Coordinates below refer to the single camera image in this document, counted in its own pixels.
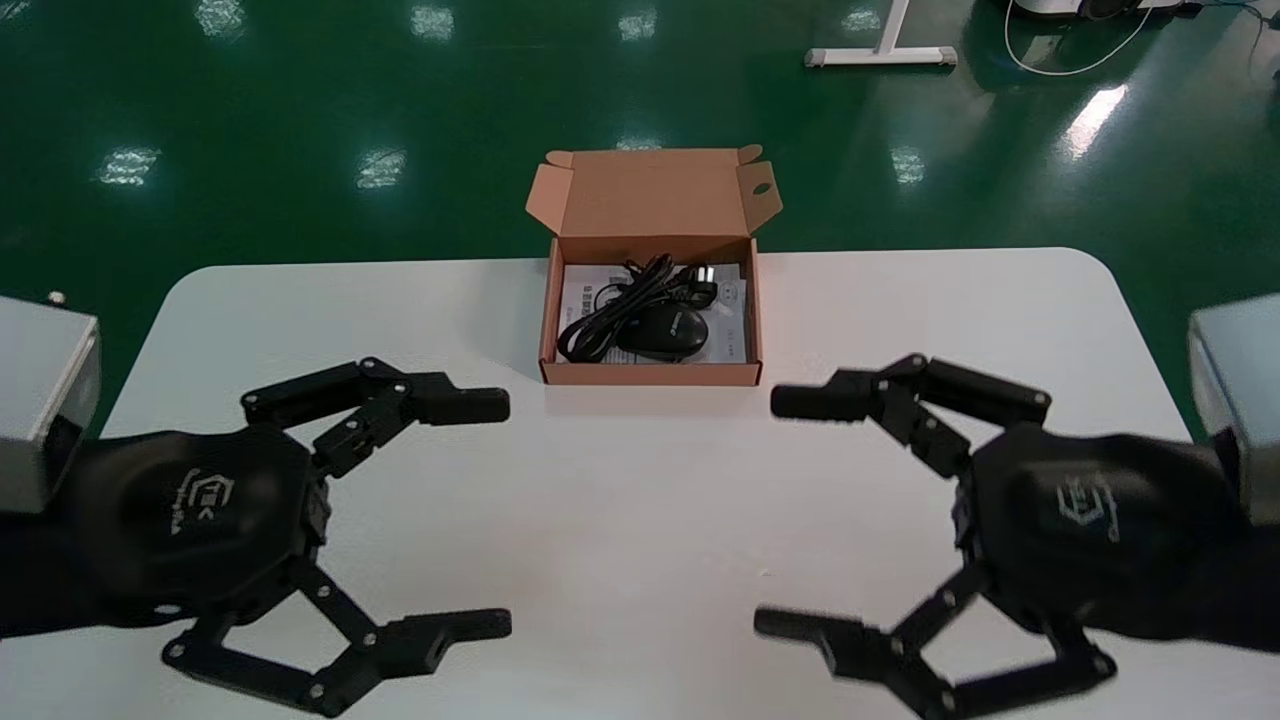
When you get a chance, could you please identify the white metal table leg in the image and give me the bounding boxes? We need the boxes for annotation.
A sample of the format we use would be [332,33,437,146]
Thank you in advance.
[804,0,958,69]

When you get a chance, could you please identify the black power cable with plug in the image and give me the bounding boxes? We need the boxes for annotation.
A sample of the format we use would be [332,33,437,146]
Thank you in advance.
[556,254,720,365]

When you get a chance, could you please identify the white printed instruction sheet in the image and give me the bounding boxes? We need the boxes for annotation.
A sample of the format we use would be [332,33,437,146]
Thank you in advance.
[556,263,749,365]

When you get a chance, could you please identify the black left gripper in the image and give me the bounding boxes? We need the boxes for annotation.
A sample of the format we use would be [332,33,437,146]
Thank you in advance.
[70,357,514,718]

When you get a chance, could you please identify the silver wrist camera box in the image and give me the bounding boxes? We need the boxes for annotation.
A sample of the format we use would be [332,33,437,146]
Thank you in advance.
[1187,295,1280,528]
[0,294,102,514]

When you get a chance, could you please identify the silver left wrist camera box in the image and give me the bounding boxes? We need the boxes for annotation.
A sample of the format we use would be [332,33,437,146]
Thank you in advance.
[0,294,102,514]

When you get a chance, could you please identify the black wired computer mouse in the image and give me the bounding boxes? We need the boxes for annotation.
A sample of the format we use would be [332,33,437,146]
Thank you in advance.
[617,303,712,363]

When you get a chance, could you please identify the brown cardboard storage box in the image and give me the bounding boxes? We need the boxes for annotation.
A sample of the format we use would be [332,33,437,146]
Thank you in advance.
[526,145,784,388]

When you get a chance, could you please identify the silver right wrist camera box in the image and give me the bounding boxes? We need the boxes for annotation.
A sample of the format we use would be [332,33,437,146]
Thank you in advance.
[1187,295,1280,528]

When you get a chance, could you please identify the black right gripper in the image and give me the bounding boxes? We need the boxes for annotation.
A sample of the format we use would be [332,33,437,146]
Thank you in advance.
[752,353,1243,720]

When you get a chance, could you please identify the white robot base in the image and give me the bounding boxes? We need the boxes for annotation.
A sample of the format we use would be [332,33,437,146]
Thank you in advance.
[1005,0,1206,21]

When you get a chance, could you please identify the white cable loop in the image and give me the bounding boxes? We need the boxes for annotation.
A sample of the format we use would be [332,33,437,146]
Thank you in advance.
[1004,0,1157,78]

